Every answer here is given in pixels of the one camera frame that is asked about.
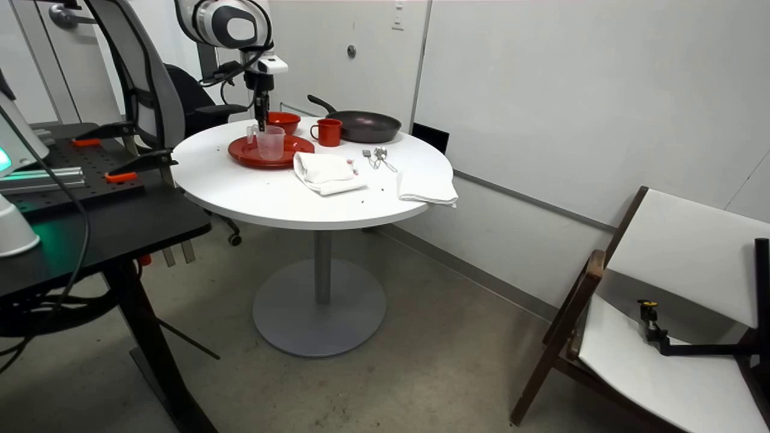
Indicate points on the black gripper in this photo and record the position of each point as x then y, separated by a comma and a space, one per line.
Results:
259, 86

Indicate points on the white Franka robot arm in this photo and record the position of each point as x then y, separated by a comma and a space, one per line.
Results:
225, 19

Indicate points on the red plate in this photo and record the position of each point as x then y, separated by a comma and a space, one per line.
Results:
244, 151

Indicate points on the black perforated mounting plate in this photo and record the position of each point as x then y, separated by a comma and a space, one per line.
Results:
55, 157

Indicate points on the red bowl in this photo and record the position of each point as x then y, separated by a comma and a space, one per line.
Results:
284, 120

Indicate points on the red mug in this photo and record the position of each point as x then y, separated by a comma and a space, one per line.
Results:
327, 133

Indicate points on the crumpled white cloth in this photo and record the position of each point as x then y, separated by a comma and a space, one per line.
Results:
327, 174

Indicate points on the dark frying pan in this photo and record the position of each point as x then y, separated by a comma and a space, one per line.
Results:
369, 126

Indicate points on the silver spoon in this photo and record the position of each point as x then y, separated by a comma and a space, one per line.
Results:
385, 159
369, 157

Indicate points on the black mesh office chair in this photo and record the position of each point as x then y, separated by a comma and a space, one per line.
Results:
132, 62

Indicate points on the orange black clamp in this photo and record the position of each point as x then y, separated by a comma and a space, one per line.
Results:
120, 177
86, 143

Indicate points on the black flat panel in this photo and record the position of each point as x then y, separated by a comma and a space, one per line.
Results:
430, 138

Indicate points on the flat white cloth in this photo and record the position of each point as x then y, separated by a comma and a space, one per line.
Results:
424, 181

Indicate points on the red desk leg knob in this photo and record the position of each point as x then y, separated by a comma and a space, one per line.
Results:
145, 261

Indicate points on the black robot desk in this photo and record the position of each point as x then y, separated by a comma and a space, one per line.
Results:
103, 232

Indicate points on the wooden chair white cushions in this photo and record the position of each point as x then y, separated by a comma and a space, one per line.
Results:
681, 385

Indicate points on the round grey wall knob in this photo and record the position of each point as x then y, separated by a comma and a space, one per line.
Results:
352, 51

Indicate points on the grey table pedestal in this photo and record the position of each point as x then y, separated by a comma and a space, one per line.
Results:
321, 313

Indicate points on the silver metal rail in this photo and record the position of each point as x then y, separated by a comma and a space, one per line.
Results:
38, 179

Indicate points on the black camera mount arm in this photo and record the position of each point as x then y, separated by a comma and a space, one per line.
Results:
699, 350

